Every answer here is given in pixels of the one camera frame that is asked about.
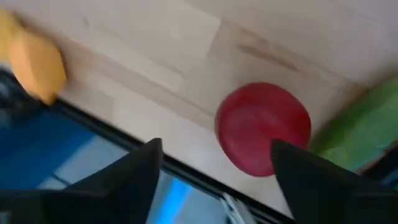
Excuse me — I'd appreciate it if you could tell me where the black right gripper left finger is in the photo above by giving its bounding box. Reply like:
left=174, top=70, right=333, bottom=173
left=0, top=138, right=164, bottom=224

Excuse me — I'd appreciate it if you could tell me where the red apple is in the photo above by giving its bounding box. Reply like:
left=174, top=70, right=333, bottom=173
left=214, top=82, right=312, bottom=177

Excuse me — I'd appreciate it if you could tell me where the yellow lemon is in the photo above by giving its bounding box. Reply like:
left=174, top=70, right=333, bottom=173
left=0, top=9, right=19, bottom=62

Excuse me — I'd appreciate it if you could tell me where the silver corner bracket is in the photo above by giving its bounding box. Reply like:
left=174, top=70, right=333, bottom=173
left=222, top=192, right=259, bottom=224

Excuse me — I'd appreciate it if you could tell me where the green cucumber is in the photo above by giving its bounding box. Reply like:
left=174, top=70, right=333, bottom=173
left=309, top=76, right=398, bottom=172

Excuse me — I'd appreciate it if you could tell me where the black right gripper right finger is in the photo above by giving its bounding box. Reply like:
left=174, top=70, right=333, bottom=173
left=270, top=139, right=398, bottom=224

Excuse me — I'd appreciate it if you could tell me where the orange lemon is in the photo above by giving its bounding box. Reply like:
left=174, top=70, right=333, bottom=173
left=8, top=29, right=68, bottom=105

